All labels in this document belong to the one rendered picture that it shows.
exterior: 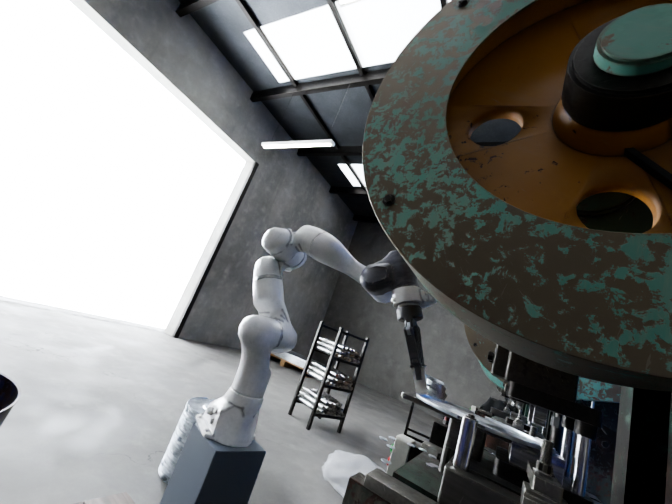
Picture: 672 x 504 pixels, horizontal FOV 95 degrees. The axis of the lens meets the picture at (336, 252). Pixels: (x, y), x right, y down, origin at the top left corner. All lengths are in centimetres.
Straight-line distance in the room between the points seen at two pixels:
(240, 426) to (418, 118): 98
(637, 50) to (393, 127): 34
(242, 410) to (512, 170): 97
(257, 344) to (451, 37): 93
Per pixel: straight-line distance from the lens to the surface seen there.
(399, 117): 67
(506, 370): 84
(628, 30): 62
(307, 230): 113
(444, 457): 88
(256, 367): 108
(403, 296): 93
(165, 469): 190
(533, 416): 89
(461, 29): 80
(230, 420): 112
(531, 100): 73
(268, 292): 112
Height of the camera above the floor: 85
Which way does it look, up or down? 14 degrees up
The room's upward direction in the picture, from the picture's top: 20 degrees clockwise
